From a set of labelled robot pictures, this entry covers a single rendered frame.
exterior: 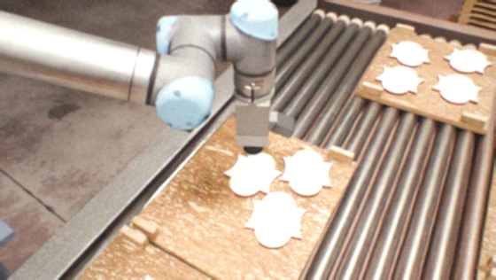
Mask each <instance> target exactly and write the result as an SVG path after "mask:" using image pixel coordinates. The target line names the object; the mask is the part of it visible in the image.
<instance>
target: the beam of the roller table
mask: <svg viewBox="0 0 496 280"><path fill-rule="evenodd" d="M316 5H317V0H298V2H297V3H296V4H295V5H294V6H293V7H291V9H290V10H289V11H288V12H287V13H286V14H284V15H283V16H282V17H281V18H280V19H279V20H278V21H277V30H278V36H277V49H276V54H277V52H278V51H279V50H280V49H281V48H283V46H284V45H285V44H286V43H287V42H288V41H289V40H290V39H291V38H292V37H293V36H294V35H295V34H296V33H297V32H298V30H299V29H300V28H301V27H303V26H304V25H305V23H306V21H307V20H309V19H310V18H311V17H312V13H314V12H315V11H316ZM214 89H215V97H214V100H213V106H212V112H211V116H209V119H208V121H207V122H206V123H204V124H202V126H200V127H198V128H195V129H194V130H192V131H191V133H190V132H188V131H186V130H179V129H175V128H171V127H170V125H168V126H167V127H166V128H165V129H164V130H162V131H161V133H160V134H159V135H158V136H156V137H155V138H154V140H153V141H152V142H150V143H149V144H148V145H147V146H146V147H145V148H144V149H143V150H142V151H141V152H140V153H139V154H138V155H137V156H136V157H135V158H133V159H132V160H131V161H130V162H129V163H128V164H127V165H126V166H125V167H124V168H123V169H122V170H121V171H120V172H119V173H118V174H117V175H116V176H115V177H114V178H113V179H112V180H111V181H110V182H109V183H108V184H107V185H106V186H105V187H104V188H103V189H102V190H100V191H99V192H98V193H97V194H96V195H95V196H94V197H93V198H92V199H91V200H90V201H89V202H88V203H87V204H86V206H83V207H82V208H81V209H80V210H79V212H77V213H76V214H75V215H74V216H73V217H72V219H70V220H69V221H68V222H66V223H65V225H64V226H62V227H61V228H60V229H59V230H58V232H57V233H55V234H54V235H53V236H52V237H51V238H50V239H49V240H47V241H46V242H45V243H44V244H43V246H41V247H40V248H39V249H38V250H37V251H36V253H33V254H32V255H31V256H30V258H29V259H28V260H27V261H25V262H24V263H23V265H22V266H21V267H20V268H18V269H16V271H15V272H14V273H13V274H12V275H10V276H9V278H8V279H7V280H65V279H66V278H67V277H68V276H69V275H70V274H72V272H73V271H74V269H75V268H77V267H78V265H79V264H80V263H81V262H82V261H84V260H85V258H86V256H87V255H88V254H89V253H91V252H92V250H93V249H94V248H95V247H96V246H98V244H99V242H100V241H101V240H102V239H104V238H105V237H106V235H107V234H108V233H110V231H111V230H112V229H113V227H114V226H116V225H117V224H118V223H119V222H120V219H122V218H123V217H124V216H125V215H126V214H127V212H129V211H130V210H131V209H132V208H133V206H134V205H135V204H136V203H137V202H138V201H139V200H140V199H141V198H142V197H143V196H144V194H145V193H146V192H147V191H148V190H149V189H150V188H151V187H152V186H153V185H154V184H155V183H156V181H157V180H158V179H159V178H161V176H162V175H163V174H164V173H165V172H166V171H167V170H168V169H169V168H170V167H171V166H172V165H173V164H174V163H175V162H176V161H177V160H178V159H179V158H180V157H181V156H182V154H183V153H184V152H185V151H187V150H188V149H189V147H190V145H191V144H193V143H194V142H195V141H196V139H197V138H198V137H199V136H201V135H202V132H203V131H204V130H206V129H207V128H208V127H209V125H210V124H211V123H213V122H214V120H215V119H216V117H217V116H219V115H220V114H221V113H222V111H223V110H225V108H226V107H227V106H228V105H229V103H231V102H232V101H233V100H234V99H235V98H236V96H235V94H234V79H233V64H232V65H231V66H230V67H229V69H227V70H226V71H225V72H224V73H223V74H222V75H221V76H220V77H218V78H217V79H216V81H215V82H214Z"/></svg>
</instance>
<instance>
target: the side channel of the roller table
mask: <svg viewBox="0 0 496 280"><path fill-rule="evenodd" d="M319 8H323V9H325V12H326V14H327V13H330V12H336V13H338V15H339V17H340V16H342V15H343V14H345V13H346V14H348V15H349V16H350V17H351V20H353V19H354V18H356V17H360V18H362V19H363V21H364V23H363V25H364V24H365V23H366V22H367V20H373V21H374V22H375V23H376V27H379V26H380V24H382V23H386V24H387V25H388V26H389V28H390V30H389V33H390V31H391V30H392V29H393V28H394V27H396V26H397V25H398V24H400V25H404V26H409V27H414V28H415V32H416V33H417V35H421V34H430V36H431V39H432V40H435V39H436V37H438V36H442V37H444V38H445V39H446V42H447V43H450V41H459V42H460V43H461V47H464V46H465V45H467V44H470V43H471V44H474V45H475V46H476V47H477V49H478V47H479V45H480V44H481V43H483V44H487V45H491V46H494V47H496V33H495V32H492V31H488V30H484V29H482V28H478V27H468V26H464V25H461V24H457V23H453V22H450V21H446V20H442V19H433V18H429V17H425V16H422V15H418V14H415V13H408V12H402V11H397V10H394V9H391V8H387V7H383V6H376V5H373V4H366V3H363V2H359V1H355V0H317V5H316V11H317V10H319Z"/></svg>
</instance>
